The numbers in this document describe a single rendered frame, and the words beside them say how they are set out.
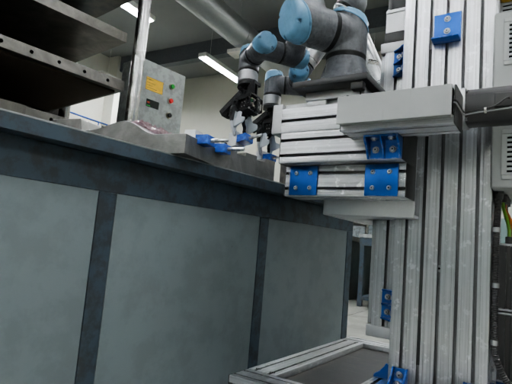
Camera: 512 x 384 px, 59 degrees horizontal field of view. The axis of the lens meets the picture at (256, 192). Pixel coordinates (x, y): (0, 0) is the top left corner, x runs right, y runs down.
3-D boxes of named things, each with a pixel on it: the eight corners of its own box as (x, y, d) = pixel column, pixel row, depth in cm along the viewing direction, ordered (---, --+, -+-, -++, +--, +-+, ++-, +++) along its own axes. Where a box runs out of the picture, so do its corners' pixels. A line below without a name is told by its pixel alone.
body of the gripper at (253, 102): (248, 106, 154) (251, 75, 157) (230, 113, 159) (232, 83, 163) (262, 115, 159) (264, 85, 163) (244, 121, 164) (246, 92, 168)
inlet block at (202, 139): (231, 152, 128) (233, 133, 129) (223, 147, 124) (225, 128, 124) (191, 152, 133) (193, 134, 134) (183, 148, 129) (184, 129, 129)
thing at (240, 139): (265, 145, 152) (267, 130, 154) (256, 139, 149) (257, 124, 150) (237, 152, 160) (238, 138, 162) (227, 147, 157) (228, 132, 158)
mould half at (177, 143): (227, 171, 145) (230, 137, 146) (184, 152, 121) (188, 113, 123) (105, 168, 165) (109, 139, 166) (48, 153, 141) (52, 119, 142)
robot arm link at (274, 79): (285, 68, 186) (264, 67, 187) (283, 94, 185) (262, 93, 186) (285, 76, 194) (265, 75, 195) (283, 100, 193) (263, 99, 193)
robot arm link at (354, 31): (376, 56, 129) (378, 11, 131) (337, 43, 124) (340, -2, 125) (350, 69, 140) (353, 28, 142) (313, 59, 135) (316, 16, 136)
